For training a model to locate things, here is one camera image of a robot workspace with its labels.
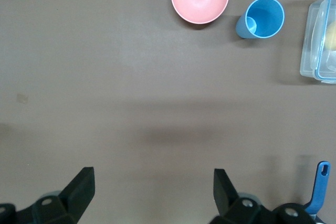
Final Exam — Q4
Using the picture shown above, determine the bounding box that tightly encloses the blue utensil handle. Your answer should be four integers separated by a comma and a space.
304, 161, 336, 224

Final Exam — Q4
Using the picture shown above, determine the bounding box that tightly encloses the yellow food item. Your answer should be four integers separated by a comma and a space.
324, 21, 336, 51

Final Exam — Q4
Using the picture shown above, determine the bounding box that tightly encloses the blue plastic cup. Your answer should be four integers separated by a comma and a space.
235, 0, 286, 40

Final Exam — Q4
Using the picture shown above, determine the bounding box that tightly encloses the clear plastic food container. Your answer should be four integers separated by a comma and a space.
299, 0, 336, 85

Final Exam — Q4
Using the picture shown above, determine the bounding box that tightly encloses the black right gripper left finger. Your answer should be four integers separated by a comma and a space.
0, 166, 96, 224

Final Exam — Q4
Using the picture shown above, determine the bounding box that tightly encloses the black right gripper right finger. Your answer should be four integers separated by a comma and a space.
212, 168, 316, 224

